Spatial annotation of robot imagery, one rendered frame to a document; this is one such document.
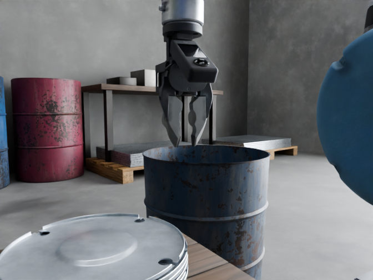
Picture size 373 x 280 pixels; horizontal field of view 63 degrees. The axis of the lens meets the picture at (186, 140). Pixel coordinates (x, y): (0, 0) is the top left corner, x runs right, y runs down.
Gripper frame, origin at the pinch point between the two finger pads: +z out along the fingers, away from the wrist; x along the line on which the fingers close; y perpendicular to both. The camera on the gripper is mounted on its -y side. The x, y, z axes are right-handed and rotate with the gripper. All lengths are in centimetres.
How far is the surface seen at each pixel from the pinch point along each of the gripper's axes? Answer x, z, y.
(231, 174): -21.4, 12.1, 19.3
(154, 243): 6.9, 17.2, -2.4
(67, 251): 20.6, 16.6, -0.9
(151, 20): -93, -114, 333
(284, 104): -302, -10, 323
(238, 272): -5.8, 21.6, -9.2
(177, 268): 5.8, 17.6, -10.7
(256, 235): -31.7, 31.9, 21.2
